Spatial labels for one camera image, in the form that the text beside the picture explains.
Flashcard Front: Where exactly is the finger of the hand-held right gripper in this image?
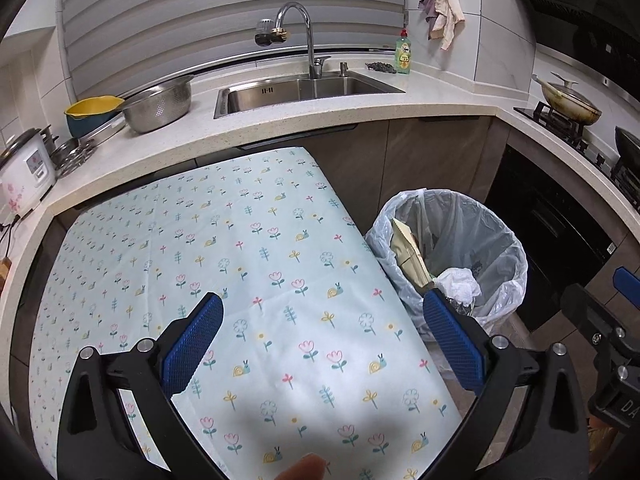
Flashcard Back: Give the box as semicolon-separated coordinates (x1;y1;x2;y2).
614;266;640;307
560;284;623;346

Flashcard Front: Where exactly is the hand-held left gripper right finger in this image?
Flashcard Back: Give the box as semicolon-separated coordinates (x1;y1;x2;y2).
422;287;588;480

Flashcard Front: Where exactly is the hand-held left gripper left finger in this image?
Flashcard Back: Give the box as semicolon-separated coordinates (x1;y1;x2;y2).
56;292;226;480

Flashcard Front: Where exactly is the white plastic bag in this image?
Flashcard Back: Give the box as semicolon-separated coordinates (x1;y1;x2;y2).
434;267;481;306

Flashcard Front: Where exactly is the beige kraft paper bag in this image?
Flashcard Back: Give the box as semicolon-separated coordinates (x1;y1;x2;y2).
390;218;436;293

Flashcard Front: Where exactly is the bin with clear liner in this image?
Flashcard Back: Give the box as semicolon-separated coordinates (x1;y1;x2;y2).
365;188;529;343

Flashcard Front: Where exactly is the person's left hand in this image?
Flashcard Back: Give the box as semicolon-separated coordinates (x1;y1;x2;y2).
280;452;326;480

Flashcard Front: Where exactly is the black built-in oven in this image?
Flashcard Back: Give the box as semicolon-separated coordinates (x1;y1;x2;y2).
487;145;626;333

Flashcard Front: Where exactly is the floral pale green tablecloth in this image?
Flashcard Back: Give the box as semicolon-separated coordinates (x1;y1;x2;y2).
27;146;463;480

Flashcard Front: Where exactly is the black wok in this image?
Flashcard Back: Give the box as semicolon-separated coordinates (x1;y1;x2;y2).
614;126;640;161

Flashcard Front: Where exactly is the black gas stove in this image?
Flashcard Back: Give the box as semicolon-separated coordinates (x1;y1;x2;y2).
514;101;640;206

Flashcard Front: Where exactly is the cream frying pan with lid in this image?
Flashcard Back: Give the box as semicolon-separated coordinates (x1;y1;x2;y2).
531;72;603;127

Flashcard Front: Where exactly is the metal steamer rack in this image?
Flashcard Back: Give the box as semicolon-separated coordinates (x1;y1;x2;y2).
52;137;98;179

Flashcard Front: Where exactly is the flat metal tray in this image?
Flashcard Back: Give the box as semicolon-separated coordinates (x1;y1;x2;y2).
75;117;126;146

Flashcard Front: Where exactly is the steel colander bowl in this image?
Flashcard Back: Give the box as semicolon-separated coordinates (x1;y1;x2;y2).
121;75;195;134

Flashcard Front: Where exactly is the white floral rice cooker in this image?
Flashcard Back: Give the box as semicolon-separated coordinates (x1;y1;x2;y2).
0;127;57;221

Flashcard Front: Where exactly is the yellow and blue bowl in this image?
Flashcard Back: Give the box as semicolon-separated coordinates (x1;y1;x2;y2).
64;96;125;139

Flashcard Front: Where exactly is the black range hood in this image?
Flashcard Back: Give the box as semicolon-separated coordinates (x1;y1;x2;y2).
507;0;640;106

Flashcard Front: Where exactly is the stainless steel sink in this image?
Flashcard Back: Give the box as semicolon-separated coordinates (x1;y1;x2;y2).
214;71;406;120

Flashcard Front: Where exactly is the green dish soap bottle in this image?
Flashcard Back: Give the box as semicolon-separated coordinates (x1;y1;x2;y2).
395;30;415;75

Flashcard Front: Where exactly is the beige hanging cloth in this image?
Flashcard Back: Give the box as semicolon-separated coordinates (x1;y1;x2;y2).
430;0;467;52

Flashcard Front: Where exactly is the chrome kitchen faucet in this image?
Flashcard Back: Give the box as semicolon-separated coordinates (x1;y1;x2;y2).
254;2;332;81

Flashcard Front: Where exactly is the grey striped window blind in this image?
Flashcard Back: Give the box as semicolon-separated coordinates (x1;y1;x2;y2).
57;0;407;106

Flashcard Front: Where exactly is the purple grey hanging cloth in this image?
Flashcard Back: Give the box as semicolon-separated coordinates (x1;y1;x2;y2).
419;0;443;38

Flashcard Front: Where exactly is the black power cable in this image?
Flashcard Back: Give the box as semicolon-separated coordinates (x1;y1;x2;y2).
0;212;23;261

